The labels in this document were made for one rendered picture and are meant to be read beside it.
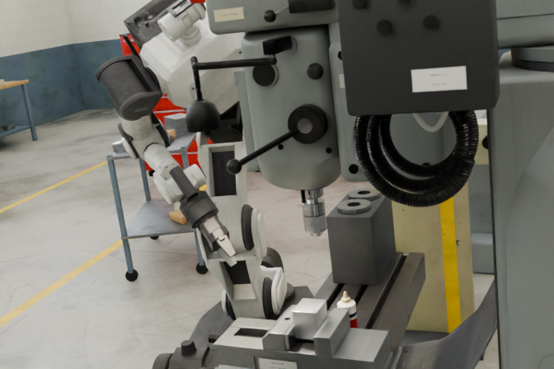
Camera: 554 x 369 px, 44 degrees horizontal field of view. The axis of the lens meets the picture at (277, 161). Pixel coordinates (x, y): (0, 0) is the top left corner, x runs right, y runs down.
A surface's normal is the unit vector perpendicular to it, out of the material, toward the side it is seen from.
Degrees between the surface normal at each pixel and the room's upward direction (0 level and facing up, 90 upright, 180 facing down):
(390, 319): 0
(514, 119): 90
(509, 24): 90
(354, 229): 90
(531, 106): 90
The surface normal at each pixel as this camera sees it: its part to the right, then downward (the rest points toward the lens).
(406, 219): -0.36, 0.27
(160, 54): -0.18, -0.49
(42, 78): 0.93, -0.02
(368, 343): -0.12, -0.96
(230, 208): -0.18, -0.25
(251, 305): -0.09, 0.59
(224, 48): 0.31, 0.09
